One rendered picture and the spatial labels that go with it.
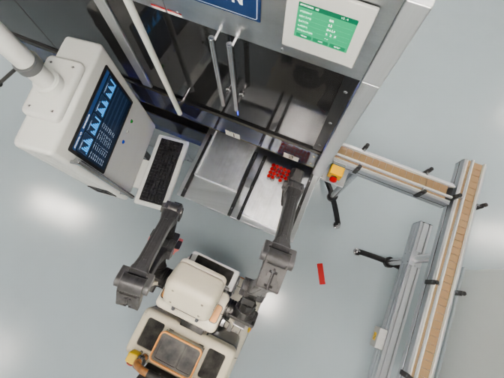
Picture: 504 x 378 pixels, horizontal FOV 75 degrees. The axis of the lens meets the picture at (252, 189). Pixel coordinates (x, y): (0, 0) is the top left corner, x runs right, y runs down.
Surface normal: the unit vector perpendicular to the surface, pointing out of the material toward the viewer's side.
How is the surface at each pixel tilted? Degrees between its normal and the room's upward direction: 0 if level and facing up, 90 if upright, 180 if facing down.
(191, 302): 48
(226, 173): 0
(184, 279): 42
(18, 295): 0
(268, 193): 0
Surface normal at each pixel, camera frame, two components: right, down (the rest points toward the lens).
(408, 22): -0.39, 0.89
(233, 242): -0.01, -0.25
